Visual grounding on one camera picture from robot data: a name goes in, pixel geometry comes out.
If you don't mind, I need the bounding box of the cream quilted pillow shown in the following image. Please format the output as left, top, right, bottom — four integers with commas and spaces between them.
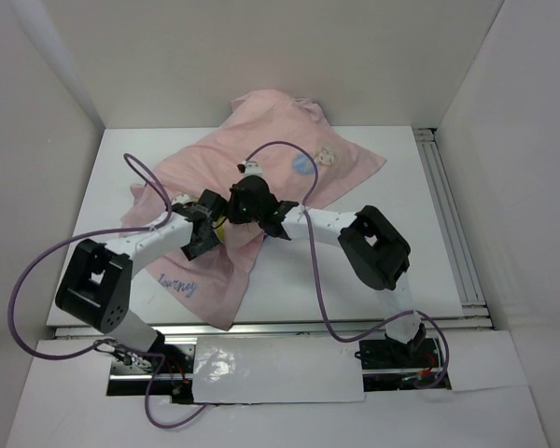
213, 217, 228, 244

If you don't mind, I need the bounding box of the pink printed pillowcase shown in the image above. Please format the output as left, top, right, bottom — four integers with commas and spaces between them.
147, 90, 385, 330

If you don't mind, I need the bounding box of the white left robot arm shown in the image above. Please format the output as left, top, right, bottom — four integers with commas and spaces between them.
55, 189, 228, 372

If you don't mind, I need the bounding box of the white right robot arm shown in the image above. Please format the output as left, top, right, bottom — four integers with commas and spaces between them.
227, 175, 427, 366

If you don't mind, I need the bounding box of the white cover sheet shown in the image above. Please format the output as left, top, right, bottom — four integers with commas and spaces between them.
192, 335, 365, 404

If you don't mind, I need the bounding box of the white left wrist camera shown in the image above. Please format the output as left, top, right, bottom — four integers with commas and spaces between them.
171, 193, 196, 207

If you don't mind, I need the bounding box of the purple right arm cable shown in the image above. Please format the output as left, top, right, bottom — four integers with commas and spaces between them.
245, 140, 451, 390

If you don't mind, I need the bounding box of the aluminium front rail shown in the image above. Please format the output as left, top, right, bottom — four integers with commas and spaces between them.
53, 318, 449, 398

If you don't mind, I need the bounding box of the aluminium frame rails right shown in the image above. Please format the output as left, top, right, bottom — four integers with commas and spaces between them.
413, 128, 495, 329

